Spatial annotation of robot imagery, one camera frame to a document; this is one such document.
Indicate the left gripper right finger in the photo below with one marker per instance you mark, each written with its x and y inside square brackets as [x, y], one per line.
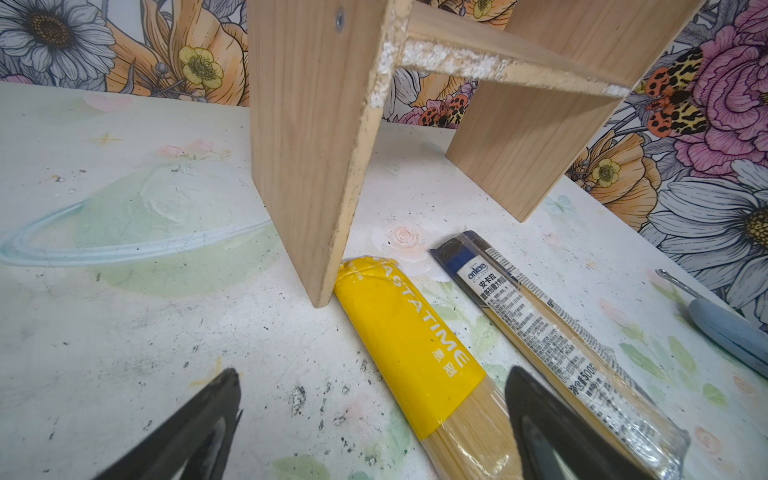
[549, 433]

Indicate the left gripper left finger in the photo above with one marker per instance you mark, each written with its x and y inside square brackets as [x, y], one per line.
[193, 443]

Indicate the wooden two-tier shelf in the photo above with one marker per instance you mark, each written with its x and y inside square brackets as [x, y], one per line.
[320, 73]

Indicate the clear spaghetti bag blue end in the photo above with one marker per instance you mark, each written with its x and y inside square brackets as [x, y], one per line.
[583, 371]

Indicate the yellow Pastatime spaghetti bag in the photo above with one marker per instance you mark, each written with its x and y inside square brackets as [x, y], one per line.
[456, 411]

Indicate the grey handled tool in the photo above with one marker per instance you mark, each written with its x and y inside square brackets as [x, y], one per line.
[729, 330]

